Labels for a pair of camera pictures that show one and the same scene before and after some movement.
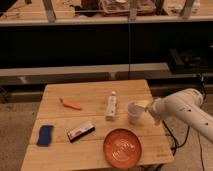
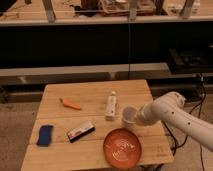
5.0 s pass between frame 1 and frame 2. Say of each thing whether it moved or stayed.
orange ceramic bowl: stayed
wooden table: stayed
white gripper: moved
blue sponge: stayed
